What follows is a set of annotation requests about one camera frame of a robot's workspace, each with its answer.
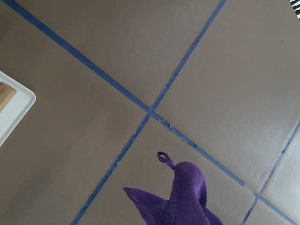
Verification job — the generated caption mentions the purple towel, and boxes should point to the purple towel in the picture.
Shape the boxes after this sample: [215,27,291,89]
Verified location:
[123,151,222,225]

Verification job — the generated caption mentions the white rack base tray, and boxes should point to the white rack base tray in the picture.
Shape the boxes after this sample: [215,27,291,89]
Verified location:
[0,72,36,144]

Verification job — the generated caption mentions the front wooden rack rod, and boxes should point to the front wooden rack rod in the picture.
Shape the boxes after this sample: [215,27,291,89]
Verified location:
[0,82,17,111]

